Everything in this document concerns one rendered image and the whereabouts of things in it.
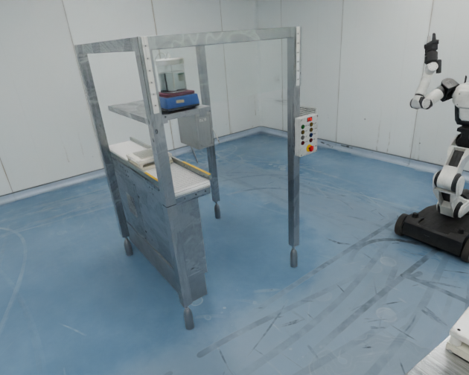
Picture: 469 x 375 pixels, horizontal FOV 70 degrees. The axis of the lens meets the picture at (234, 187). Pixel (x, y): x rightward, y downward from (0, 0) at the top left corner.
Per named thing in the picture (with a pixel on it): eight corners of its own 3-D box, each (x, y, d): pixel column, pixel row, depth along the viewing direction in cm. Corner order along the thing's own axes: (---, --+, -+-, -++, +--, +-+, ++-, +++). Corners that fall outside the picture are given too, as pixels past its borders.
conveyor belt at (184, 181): (210, 187, 205) (209, 180, 203) (173, 201, 191) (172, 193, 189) (129, 145, 306) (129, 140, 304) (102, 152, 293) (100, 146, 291)
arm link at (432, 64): (423, 61, 260) (423, 76, 260) (426, 56, 250) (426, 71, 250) (439, 59, 257) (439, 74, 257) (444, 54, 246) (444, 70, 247)
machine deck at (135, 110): (211, 112, 188) (210, 106, 186) (147, 126, 168) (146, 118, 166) (162, 102, 234) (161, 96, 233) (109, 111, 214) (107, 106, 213)
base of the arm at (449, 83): (432, 98, 272) (441, 90, 274) (447, 105, 265) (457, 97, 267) (437, 83, 260) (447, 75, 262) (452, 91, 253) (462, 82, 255)
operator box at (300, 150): (317, 151, 234) (318, 114, 224) (300, 157, 225) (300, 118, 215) (310, 149, 239) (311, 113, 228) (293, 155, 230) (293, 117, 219)
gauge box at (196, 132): (214, 145, 195) (211, 111, 187) (199, 149, 190) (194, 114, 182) (195, 138, 212) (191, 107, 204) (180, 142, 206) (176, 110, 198)
